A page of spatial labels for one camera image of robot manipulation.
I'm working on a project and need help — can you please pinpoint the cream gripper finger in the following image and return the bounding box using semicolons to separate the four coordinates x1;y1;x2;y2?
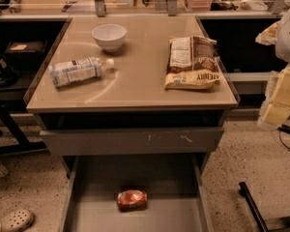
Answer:
255;22;278;45
257;65;290;130

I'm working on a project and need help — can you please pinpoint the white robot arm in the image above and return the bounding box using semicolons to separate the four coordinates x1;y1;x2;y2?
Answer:
255;9;290;131

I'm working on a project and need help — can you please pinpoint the closed grey top drawer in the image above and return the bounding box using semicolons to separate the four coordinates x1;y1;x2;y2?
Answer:
41;127;224;156

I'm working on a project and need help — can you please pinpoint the open grey middle drawer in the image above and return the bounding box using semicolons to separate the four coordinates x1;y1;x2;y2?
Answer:
58;154;214;232

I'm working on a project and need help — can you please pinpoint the grey drawer cabinet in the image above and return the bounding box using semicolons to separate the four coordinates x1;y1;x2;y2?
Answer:
23;14;241;232

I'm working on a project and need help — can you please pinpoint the brown chip bag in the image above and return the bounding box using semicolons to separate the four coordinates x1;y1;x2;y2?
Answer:
167;36;218;73

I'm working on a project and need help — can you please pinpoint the yellow chip bag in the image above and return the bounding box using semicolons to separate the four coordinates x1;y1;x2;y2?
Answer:
164;71;220;90

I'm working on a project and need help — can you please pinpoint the black floor stand bar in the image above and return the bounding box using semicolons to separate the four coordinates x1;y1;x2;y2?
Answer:
239;182;290;232

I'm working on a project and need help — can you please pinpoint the white ceramic bowl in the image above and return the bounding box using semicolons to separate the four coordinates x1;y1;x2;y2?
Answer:
92;24;127;52

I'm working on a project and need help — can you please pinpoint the clear plastic water bottle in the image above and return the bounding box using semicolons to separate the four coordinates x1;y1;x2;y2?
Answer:
47;57;114;88

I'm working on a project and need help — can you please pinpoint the white croc shoe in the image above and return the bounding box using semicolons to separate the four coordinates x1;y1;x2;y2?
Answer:
0;209;34;232

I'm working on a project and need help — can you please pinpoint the black table leg frame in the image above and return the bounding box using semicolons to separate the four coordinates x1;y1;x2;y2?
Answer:
0;102;46;156

